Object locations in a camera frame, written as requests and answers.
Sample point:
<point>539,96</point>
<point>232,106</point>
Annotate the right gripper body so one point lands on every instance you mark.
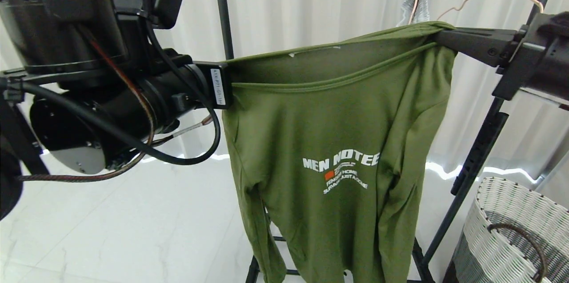
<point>546,61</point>

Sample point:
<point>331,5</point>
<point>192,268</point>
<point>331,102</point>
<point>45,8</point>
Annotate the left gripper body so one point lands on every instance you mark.
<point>178,92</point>

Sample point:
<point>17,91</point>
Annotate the pale grey shorts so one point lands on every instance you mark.
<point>422,9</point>

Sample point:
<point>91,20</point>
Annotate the green garment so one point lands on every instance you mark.
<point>333,132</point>

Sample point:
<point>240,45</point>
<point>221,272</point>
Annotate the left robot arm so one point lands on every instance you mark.
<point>66,16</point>

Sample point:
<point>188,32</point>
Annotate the black clothes rack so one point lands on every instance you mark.
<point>478,149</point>

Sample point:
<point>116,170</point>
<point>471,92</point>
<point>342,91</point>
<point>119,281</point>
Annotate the white laundry basket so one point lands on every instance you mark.
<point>489,212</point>

